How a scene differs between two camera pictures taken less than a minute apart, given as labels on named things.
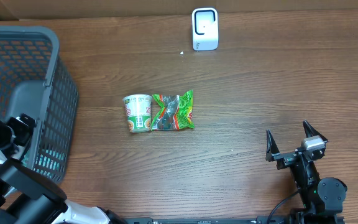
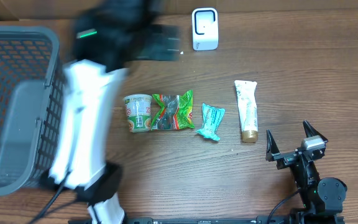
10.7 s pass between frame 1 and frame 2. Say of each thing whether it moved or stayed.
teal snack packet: moved
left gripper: moved
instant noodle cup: stayed
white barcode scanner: stayed
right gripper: stayed
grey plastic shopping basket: stayed
